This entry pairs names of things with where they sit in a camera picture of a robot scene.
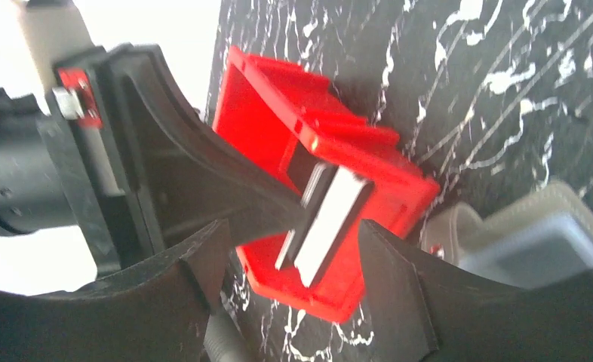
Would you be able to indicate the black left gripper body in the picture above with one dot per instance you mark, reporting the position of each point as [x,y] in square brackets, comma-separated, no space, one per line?
[90,162]

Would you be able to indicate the red plastic bin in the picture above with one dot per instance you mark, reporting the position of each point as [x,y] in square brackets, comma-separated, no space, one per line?
[284,119]

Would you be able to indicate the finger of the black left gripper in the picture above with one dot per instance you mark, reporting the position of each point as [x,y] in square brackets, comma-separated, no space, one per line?
[189,175]

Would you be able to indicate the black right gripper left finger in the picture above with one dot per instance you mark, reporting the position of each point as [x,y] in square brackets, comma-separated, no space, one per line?
[155,310]

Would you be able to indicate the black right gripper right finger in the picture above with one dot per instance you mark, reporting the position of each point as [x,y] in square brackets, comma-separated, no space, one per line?
[425,309]

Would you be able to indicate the stack of credit cards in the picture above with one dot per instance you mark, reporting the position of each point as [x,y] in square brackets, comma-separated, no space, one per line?
[332,199]

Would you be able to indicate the grey leather card holder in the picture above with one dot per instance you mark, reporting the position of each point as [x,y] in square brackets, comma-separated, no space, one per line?
[542,238]

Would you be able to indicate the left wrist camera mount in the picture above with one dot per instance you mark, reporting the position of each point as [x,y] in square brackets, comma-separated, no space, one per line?
[51,31]

